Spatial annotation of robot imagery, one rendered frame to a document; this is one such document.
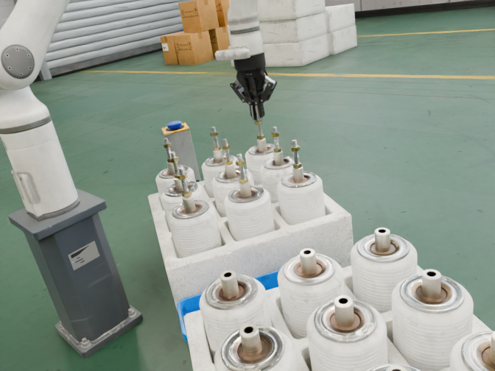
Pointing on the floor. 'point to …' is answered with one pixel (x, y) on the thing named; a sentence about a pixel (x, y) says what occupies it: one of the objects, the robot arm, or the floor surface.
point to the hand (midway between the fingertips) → (257, 111)
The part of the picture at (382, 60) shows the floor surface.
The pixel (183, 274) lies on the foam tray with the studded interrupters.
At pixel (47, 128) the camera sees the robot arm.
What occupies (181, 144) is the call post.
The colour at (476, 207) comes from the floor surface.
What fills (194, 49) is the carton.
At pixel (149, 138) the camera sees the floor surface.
